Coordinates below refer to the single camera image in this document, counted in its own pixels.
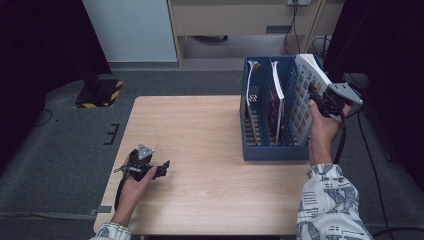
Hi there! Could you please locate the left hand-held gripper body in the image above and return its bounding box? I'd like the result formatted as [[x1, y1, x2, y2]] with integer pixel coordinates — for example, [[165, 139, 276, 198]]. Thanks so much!
[[114, 143, 158, 183]]

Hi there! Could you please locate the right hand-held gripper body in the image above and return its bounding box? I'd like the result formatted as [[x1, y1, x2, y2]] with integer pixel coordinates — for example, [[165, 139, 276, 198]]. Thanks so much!
[[312, 82, 365, 120]]

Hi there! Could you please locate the white picture grid magazine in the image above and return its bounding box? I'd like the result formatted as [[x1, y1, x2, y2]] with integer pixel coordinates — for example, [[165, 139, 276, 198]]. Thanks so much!
[[289, 53, 333, 147]]

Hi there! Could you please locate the blue file rack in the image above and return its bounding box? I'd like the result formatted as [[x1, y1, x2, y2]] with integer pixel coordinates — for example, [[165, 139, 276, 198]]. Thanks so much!
[[239, 54, 325, 162]]

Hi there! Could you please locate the person's left hand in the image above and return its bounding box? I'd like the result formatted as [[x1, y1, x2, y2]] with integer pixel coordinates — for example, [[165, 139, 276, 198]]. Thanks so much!
[[112, 167, 158, 217]]

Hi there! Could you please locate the person's right hand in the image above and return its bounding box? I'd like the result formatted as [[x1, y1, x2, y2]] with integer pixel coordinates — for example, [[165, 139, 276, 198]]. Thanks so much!
[[307, 100, 352, 166]]

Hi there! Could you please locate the black floor tape mark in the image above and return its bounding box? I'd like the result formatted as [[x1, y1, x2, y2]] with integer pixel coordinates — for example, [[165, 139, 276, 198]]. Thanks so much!
[[102, 123, 121, 146]]

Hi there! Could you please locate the grey tape piece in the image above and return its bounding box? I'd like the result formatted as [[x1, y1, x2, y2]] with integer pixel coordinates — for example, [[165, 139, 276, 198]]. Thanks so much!
[[89, 205, 113, 217]]

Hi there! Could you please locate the black curtain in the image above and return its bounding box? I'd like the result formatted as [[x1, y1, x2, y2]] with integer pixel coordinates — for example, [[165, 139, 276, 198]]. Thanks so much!
[[0, 0, 113, 174], [321, 0, 424, 188]]

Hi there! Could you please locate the black yellow striped stand base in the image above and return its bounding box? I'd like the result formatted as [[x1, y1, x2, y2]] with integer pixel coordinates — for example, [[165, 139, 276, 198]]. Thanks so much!
[[73, 78, 124, 109]]

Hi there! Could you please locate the light wooden desk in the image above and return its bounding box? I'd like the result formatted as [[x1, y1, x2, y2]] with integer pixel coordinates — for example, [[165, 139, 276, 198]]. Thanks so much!
[[166, 0, 344, 69]]

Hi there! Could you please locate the white cabinet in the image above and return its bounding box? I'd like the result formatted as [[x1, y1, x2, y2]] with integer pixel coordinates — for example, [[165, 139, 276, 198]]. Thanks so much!
[[82, 0, 178, 63]]

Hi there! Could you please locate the grey drawer handle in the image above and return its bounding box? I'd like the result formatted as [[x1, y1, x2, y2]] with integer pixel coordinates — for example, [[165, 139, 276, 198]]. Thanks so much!
[[265, 25, 293, 35]]

